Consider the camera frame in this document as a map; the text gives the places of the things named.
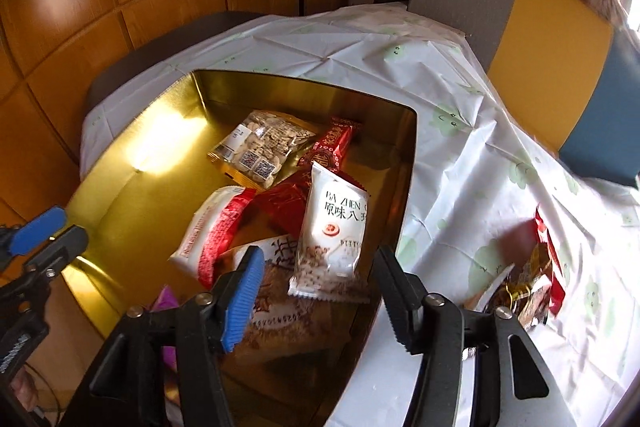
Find grey yellow blue chair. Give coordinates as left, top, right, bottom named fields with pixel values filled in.
left=407, top=0, right=640, bottom=188

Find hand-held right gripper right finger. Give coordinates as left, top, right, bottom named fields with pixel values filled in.
left=372, top=246, right=576, bottom=427

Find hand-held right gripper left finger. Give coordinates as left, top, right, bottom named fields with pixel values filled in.
left=65, top=246, right=265, bottom=427

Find tall white snack packet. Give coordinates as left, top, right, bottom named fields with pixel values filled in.
left=287, top=162, right=371, bottom=303

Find clear nut snack packet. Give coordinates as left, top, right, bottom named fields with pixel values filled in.
left=207, top=109, right=318, bottom=190

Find plain red snack packet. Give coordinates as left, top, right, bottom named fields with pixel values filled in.
left=250, top=172, right=311, bottom=235

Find brown gold snack packet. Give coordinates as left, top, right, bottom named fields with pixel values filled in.
left=492, top=247, right=551, bottom=328

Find gold cardboard box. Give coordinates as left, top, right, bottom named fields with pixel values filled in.
left=60, top=69, right=418, bottom=427

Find large beige snack packet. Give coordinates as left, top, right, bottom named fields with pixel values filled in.
left=215, top=234, right=371, bottom=358

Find red patterned snack packet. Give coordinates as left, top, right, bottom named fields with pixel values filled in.
left=297, top=117, right=363, bottom=172

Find white green-printed tablecloth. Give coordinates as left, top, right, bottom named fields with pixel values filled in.
left=80, top=2, right=640, bottom=427

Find dark grey chair back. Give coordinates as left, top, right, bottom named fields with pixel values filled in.
left=87, top=11, right=266, bottom=108

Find white red-striped snack packet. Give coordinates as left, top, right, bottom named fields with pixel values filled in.
left=167, top=186, right=258, bottom=290

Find purple snack packet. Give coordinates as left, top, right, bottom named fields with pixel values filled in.
left=152, top=286, right=181, bottom=373

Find shiny red snack packet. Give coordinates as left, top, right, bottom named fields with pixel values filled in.
left=532, top=204, right=566, bottom=318

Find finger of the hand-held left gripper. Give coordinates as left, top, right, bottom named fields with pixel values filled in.
left=22, top=226, right=90, bottom=288
left=0, top=206, right=68, bottom=258

